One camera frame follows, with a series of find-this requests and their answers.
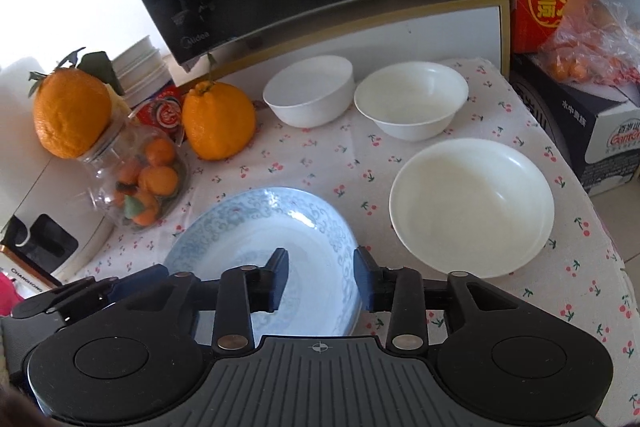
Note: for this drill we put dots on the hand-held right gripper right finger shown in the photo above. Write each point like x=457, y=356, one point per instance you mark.
x=362, y=278

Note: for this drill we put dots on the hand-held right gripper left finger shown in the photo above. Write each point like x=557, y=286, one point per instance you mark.
x=280, y=278

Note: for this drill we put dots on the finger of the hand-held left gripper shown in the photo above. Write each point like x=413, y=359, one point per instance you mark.
x=140, y=281
x=60, y=294

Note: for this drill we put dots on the blue patterned plate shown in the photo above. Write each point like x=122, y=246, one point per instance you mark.
x=240, y=232

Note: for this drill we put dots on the large white bowl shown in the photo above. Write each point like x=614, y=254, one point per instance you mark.
x=470, y=207

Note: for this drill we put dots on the stack of white bowls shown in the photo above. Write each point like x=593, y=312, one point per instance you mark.
x=142, y=72

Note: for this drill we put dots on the clear plastic container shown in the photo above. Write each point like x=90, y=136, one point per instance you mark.
x=107, y=187

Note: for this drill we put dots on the pile of small oranges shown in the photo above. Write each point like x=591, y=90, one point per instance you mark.
x=155, y=179

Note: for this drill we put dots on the white appliance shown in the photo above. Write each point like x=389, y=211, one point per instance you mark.
x=30, y=187

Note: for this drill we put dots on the cherry print tablecloth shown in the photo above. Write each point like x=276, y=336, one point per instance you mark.
x=310, y=167

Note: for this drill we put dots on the red snack packet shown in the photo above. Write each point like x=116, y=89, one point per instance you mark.
x=165, y=113

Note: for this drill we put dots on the large orange with leaves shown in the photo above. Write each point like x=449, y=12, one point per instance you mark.
x=70, y=117

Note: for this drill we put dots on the straight-sided white bowl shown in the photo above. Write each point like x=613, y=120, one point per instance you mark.
x=310, y=102

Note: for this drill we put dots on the flared white bowl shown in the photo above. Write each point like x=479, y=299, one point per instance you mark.
x=410, y=102

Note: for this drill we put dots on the pale yellow object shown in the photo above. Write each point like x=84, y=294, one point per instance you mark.
x=119, y=99

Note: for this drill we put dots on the white wood-framed cabinet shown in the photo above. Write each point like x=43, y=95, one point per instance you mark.
x=425, y=32

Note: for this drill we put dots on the dark cardboard box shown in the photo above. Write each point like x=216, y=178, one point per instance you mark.
x=575, y=132

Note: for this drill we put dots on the plastic bag of oranges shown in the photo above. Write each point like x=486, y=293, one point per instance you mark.
x=595, y=47

